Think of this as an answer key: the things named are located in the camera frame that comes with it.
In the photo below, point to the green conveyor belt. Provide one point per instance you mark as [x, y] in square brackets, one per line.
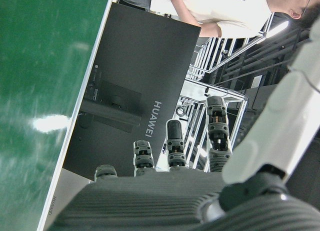
[37, 78]

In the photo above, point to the black Huawei monitor back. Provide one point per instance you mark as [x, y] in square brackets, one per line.
[140, 66]

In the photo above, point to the person in white shirt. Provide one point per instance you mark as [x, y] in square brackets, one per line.
[225, 8]

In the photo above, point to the silver conveyor side rail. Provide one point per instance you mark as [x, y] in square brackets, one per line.
[77, 111]

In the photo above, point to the right robot dexterous hand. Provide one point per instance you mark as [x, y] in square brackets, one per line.
[155, 203]

